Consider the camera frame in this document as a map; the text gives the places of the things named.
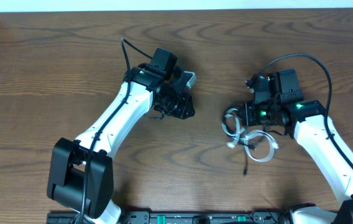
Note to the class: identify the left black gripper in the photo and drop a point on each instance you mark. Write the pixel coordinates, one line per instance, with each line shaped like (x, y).
(186, 102)

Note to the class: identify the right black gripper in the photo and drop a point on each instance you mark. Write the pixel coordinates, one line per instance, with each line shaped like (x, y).
(249, 118)

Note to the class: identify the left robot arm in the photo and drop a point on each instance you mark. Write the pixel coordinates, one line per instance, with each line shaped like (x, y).
(81, 170)

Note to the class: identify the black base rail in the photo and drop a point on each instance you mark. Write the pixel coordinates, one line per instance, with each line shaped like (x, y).
(257, 216)

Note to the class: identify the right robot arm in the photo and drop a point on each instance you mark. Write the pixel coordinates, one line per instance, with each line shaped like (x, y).
(278, 101)

